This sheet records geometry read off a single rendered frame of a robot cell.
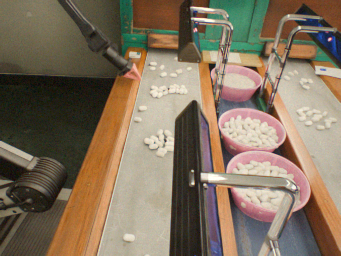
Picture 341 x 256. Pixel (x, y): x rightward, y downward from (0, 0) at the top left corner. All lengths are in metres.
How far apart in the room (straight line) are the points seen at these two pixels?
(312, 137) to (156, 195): 0.71
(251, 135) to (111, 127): 0.56
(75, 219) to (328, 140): 0.99
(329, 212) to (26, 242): 1.00
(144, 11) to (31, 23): 1.32
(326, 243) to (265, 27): 1.24
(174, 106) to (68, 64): 1.75
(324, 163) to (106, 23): 2.06
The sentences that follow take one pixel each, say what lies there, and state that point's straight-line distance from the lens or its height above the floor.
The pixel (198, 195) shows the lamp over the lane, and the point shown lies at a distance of 0.46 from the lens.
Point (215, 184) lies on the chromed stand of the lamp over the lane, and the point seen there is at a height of 1.11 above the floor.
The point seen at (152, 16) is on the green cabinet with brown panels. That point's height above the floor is 0.95.
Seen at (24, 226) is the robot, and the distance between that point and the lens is 1.28.
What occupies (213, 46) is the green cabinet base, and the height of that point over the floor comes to 0.80.
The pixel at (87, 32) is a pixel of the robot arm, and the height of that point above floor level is 1.00.
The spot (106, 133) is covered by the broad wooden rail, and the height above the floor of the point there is 0.76.
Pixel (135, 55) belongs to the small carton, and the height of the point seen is 0.78.
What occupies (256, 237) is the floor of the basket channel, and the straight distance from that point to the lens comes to 0.99.
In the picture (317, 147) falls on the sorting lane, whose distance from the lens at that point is 1.29.
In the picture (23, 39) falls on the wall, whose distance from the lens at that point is 2.95.
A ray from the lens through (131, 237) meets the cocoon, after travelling 0.84.
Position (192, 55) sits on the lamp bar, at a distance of 1.01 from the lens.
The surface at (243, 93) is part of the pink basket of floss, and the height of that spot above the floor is 0.74.
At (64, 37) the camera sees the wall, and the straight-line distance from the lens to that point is 2.83.
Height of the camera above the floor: 1.46
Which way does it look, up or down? 37 degrees down
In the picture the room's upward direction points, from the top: 5 degrees clockwise
